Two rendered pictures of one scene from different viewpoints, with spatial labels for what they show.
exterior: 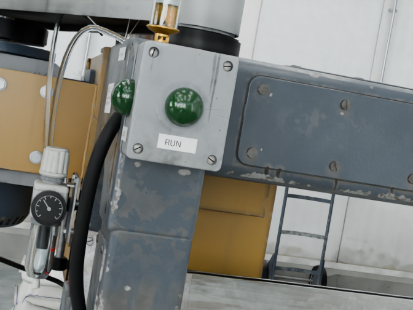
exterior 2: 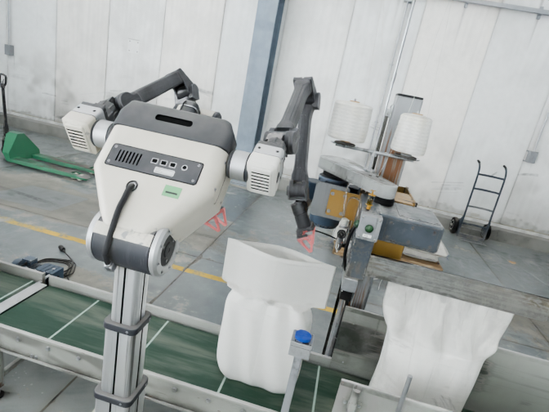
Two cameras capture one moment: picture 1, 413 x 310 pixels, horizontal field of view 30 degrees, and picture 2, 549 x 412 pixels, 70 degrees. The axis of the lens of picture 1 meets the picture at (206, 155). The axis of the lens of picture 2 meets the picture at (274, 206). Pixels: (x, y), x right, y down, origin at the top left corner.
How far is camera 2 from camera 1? 0.87 m
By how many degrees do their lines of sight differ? 25
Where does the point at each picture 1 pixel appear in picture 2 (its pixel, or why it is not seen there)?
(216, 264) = (387, 251)
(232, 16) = (391, 195)
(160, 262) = (363, 257)
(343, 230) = (505, 208)
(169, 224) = (365, 249)
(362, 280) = (512, 235)
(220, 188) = not seen: hidden behind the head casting
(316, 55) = (502, 115)
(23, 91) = (338, 195)
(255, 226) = not seen: hidden behind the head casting
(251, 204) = not seen: hidden behind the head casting
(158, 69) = (363, 220)
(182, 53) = (369, 217)
